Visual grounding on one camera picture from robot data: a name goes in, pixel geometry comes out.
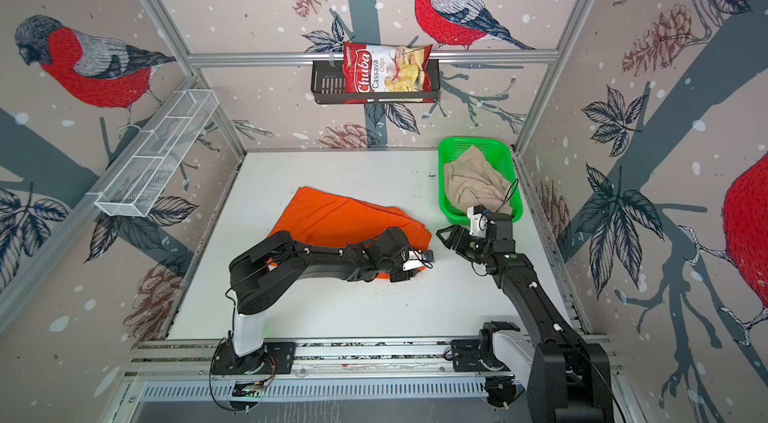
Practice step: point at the green plastic basket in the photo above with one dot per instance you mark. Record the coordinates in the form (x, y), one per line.
(497, 154)

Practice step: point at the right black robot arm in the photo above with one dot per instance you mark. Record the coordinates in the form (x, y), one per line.
(565, 378)

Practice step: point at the black wall basket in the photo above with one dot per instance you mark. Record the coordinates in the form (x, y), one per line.
(328, 87)

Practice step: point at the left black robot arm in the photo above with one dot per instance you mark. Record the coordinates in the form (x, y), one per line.
(264, 273)

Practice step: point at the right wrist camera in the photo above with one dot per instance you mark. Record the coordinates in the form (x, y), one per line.
(478, 221)

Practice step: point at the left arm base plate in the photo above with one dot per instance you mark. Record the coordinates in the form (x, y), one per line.
(273, 358)

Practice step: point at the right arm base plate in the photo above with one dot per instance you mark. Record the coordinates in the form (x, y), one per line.
(468, 354)

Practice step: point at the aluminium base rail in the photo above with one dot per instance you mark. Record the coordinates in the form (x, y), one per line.
(314, 358)

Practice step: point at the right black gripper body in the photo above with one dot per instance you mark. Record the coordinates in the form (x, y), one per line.
(471, 247)

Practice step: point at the beige shorts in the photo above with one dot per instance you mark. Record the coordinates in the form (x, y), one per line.
(470, 180)

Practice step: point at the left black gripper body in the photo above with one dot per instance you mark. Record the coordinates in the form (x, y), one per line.
(395, 267)

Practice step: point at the red cassava chips bag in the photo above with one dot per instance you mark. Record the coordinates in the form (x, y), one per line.
(385, 69)

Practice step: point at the orange shorts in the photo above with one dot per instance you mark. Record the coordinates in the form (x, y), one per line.
(324, 219)

